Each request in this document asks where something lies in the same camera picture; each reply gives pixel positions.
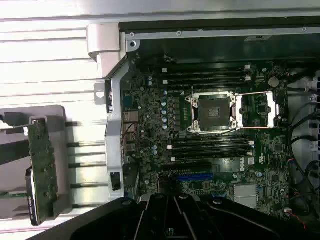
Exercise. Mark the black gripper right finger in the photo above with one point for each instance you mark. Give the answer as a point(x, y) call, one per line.
point(225, 220)

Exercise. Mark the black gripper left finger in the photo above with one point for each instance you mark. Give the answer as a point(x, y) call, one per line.
point(112, 220)

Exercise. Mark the silver chipset heat sink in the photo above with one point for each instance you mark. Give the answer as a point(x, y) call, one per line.
point(245, 196)

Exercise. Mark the blue expansion slot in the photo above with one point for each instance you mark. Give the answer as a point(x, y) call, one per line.
point(195, 178)

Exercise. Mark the black RAM slot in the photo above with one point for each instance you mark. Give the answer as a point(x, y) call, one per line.
point(210, 157)
point(210, 138)
point(205, 87)
point(205, 75)
point(205, 80)
point(210, 150)
point(205, 69)
point(210, 144)

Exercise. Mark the green RAM stick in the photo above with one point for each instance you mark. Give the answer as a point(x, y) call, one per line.
point(12, 195)

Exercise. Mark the grey parts rack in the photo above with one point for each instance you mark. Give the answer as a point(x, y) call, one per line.
point(61, 125)

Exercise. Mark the CPU socket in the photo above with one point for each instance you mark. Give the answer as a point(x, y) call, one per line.
point(212, 110)

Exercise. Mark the green motherboard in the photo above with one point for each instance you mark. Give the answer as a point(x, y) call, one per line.
point(150, 112)

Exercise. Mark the metal socket cover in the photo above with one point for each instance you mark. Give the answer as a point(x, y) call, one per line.
point(271, 110)

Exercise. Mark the thin metal locking lever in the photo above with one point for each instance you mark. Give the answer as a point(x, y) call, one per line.
point(192, 91)

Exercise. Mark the round coin cell battery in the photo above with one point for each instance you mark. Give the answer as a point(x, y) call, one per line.
point(273, 81)

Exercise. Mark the dark grey open PC case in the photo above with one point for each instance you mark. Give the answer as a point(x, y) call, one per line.
point(200, 33)

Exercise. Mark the grey corner bracket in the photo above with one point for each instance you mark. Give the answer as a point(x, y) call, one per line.
point(105, 37)

